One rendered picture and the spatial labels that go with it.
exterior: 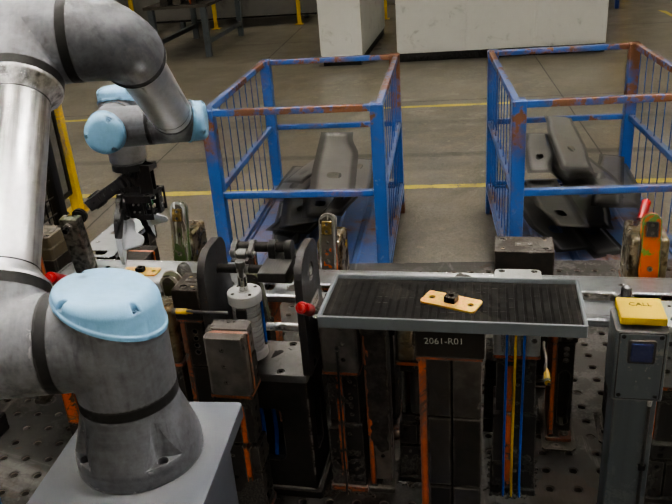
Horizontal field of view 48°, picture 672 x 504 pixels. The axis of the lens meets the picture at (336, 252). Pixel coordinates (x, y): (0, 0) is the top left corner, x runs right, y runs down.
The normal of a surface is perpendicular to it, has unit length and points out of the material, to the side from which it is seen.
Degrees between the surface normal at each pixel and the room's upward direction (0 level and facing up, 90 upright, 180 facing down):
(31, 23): 58
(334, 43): 90
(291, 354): 0
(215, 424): 0
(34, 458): 0
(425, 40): 90
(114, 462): 72
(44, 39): 79
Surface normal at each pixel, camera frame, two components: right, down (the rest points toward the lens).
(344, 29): -0.17, 0.42
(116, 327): 0.37, 0.32
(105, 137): 0.06, 0.40
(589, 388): -0.07, -0.91
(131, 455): 0.19, 0.10
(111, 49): 0.62, 0.44
